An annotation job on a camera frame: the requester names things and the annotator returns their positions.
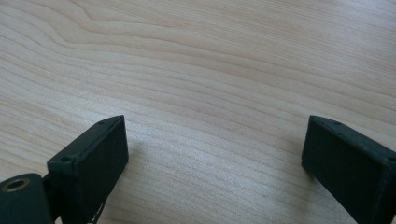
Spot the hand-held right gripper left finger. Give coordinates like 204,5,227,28
46,114,130,224

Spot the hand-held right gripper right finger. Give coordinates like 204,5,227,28
301,115,396,224

